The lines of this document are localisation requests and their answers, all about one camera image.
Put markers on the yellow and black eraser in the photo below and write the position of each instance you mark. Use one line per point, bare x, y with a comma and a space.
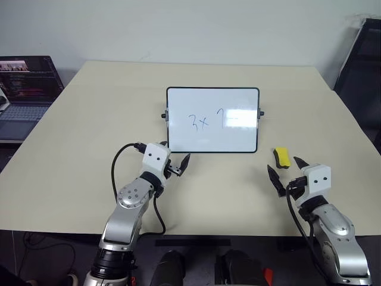
282, 156

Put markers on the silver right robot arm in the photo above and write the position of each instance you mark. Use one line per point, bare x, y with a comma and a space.
339, 238

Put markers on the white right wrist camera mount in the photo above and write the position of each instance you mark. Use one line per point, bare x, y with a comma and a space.
318, 181

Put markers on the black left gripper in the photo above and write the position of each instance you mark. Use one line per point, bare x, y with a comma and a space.
174, 171

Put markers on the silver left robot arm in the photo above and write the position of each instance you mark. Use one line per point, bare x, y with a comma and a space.
128, 214

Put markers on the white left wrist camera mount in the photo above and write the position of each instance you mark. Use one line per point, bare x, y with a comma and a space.
154, 161

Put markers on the open dark laptop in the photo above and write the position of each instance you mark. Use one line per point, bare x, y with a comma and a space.
26, 86

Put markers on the small black-framed whiteboard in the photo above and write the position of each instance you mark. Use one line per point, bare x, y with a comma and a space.
211, 119

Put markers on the dark rounded shape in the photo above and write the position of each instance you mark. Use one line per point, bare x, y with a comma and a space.
169, 269
239, 268

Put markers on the black chair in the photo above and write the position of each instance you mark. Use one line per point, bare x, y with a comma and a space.
361, 77

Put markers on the small red tag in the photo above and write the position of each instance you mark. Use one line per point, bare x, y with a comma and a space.
268, 273

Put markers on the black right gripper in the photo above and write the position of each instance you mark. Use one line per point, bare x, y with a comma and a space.
297, 193

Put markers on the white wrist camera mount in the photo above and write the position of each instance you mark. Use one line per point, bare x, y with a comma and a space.
154, 161
318, 181

